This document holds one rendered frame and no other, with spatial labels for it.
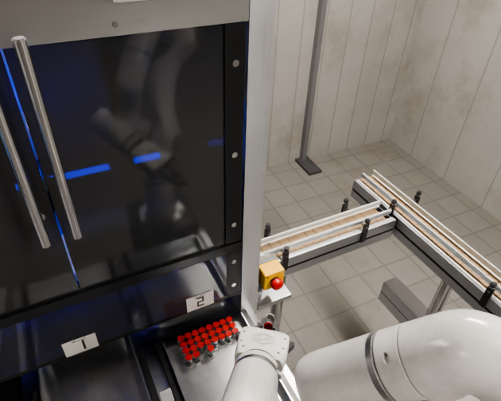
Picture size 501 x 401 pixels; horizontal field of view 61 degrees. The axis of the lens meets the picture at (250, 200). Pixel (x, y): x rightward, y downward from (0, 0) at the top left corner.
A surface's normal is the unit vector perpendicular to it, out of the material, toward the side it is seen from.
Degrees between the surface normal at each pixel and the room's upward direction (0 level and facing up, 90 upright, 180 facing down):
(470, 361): 57
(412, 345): 50
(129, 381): 0
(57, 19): 90
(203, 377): 0
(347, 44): 90
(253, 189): 90
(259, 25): 90
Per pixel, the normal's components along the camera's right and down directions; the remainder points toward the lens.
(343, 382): -0.66, -0.03
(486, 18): -0.91, 0.24
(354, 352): -0.72, -0.58
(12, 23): 0.45, 0.57
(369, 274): 0.04, -0.78
